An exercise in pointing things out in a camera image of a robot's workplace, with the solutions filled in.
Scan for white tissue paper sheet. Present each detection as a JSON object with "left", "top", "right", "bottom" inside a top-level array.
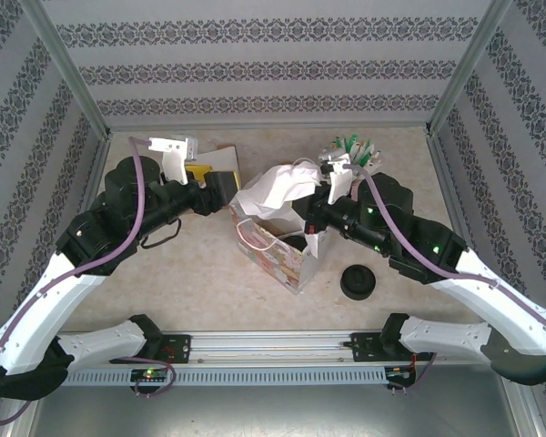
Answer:
[
  {"left": 235, "top": 158, "right": 323, "bottom": 220},
  {"left": 216, "top": 146, "right": 238, "bottom": 173}
]

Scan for white patterned paper gift bag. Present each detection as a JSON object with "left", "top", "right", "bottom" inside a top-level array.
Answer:
[{"left": 229, "top": 195, "right": 334, "bottom": 296}]

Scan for brown paper sheet stack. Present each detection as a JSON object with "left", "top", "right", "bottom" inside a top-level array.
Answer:
[{"left": 195, "top": 144, "right": 243, "bottom": 201}]

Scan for left aluminium side bar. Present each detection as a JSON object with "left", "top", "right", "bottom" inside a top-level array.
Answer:
[{"left": 44, "top": 131, "right": 115, "bottom": 332}]

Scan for aluminium side bar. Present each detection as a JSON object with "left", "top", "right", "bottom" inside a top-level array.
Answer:
[
  {"left": 425, "top": 129, "right": 504, "bottom": 328},
  {"left": 44, "top": 131, "right": 115, "bottom": 332}
]

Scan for right aluminium side bar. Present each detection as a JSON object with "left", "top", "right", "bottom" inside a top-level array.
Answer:
[{"left": 425, "top": 129, "right": 504, "bottom": 328}]

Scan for stack of black cup lids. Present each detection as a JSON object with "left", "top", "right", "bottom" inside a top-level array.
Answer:
[{"left": 339, "top": 265, "right": 376, "bottom": 301}]

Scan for left small circuit board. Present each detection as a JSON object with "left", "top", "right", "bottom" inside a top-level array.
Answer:
[{"left": 131, "top": 367, "right": 170, "bottom": 382}]

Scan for thin black cable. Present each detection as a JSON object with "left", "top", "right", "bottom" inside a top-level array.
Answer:
[{"left": 139, "top": 218, "right": 183, "bottom": 249}]

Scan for right black mount plate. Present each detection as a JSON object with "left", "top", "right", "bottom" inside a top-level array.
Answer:
[{"left": 350, "top": 330, "right": 420, "bottom": 364}]

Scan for black mount plate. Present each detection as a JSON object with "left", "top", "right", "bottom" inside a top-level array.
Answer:
[
  {"left": 158, "top": 334, "right": 193, "bottom": 364},
  {"left": 350, "top": 330, "right": 420, "bottom": 364}
]

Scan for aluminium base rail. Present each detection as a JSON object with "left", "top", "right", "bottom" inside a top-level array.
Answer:
[{"left": 56, "top": 330, "right": 495, "bottom": 366}]

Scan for left black mount plate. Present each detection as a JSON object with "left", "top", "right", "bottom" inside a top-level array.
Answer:
[{"left": 158, "top": 334, "right": 193, "bottom": 364}]

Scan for left aluminium frame post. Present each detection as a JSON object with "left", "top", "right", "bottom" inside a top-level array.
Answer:
[{"left": 22, "top": 0, "right": 114, "bottom": 137}]

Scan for aluminium frame post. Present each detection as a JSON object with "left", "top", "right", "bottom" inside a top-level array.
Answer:
[
  {"left": 423, "top": 0, "right": 515, "bottom": 137},
  {"left": 22, "top": 0, "right": 114, "bottom": 137}
]

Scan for slotted grey cable duct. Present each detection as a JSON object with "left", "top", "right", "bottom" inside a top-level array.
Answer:
[{"left": 63, "top": 366, "right": 420, "bottom": 387}]

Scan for right aluminium frame post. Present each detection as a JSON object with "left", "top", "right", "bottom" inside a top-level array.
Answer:
[{"left": 423, "top": 0, "right": 515, "bottom": 137}]

